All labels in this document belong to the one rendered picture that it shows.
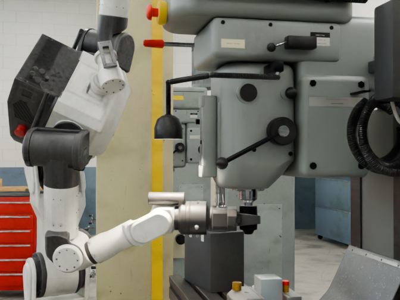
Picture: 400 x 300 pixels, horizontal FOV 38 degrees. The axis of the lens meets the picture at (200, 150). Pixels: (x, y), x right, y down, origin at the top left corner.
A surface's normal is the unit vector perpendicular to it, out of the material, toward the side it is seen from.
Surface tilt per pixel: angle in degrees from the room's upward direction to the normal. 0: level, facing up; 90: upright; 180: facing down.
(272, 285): 90
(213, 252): 90
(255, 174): 118
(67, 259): 104
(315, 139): 90
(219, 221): 90
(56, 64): 58
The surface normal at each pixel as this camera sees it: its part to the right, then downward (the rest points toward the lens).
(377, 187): -0.98, 0.00
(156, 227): -0.05, 0.19
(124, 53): 0.91, 0.18
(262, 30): 0.21, -0.01
